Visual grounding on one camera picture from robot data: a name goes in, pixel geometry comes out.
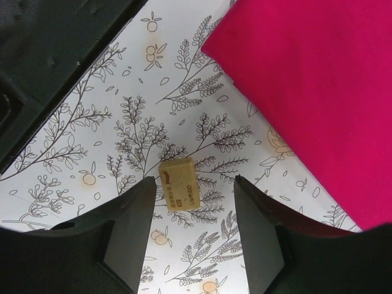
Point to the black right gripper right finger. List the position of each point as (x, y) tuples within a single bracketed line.
[(287, 252)]

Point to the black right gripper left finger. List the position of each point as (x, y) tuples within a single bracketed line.
[(101, 251)]

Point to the tan rubber eraser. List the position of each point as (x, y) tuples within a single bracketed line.
[(179, 183)]

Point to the magenta cloth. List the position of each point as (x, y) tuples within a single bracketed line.
[(320, 73)]

